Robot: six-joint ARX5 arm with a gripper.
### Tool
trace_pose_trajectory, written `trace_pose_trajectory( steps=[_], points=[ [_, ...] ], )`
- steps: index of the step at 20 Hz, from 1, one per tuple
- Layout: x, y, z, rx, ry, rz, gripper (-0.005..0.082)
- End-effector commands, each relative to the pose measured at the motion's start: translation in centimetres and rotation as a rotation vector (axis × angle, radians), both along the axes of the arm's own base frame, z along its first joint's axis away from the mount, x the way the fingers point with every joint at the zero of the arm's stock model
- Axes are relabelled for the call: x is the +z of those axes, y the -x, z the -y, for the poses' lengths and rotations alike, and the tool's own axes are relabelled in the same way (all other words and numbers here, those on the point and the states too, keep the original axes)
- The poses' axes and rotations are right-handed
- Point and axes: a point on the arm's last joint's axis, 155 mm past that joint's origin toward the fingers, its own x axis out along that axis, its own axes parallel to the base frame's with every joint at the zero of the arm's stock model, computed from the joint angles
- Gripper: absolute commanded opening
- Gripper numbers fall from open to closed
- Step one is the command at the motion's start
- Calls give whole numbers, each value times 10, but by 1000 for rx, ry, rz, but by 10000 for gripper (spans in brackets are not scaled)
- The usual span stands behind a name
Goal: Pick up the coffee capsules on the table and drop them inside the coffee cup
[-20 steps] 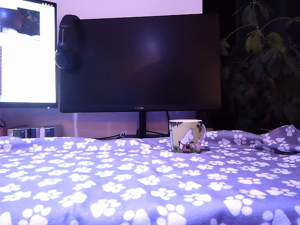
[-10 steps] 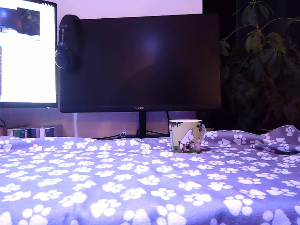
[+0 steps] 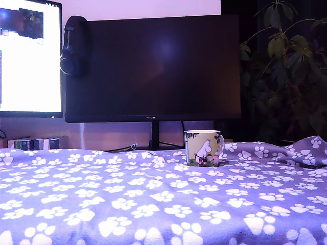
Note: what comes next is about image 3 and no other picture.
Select black monitor with stand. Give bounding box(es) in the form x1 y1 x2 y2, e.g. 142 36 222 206
65 14 242 151

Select black headphones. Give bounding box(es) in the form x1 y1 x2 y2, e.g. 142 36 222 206
59 15 90 79

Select dark blue box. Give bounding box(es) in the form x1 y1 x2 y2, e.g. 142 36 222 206
48 137 61 150

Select green houseplant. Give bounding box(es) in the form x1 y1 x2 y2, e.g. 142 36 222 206
240 0 327 146

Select green printed box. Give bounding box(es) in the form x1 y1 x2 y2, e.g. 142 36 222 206
14 139 29 151

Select lit computer monitor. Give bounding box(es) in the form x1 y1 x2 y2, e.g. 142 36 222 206
0 0 64 119

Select white wall cable duct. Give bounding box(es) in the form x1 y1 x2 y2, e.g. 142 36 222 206
80 122 86 150

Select paw print cloth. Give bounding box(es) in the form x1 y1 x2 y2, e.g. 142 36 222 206
0 136 327 245

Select cartoon print coffee mug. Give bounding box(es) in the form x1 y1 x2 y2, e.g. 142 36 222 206
183 129 225 167

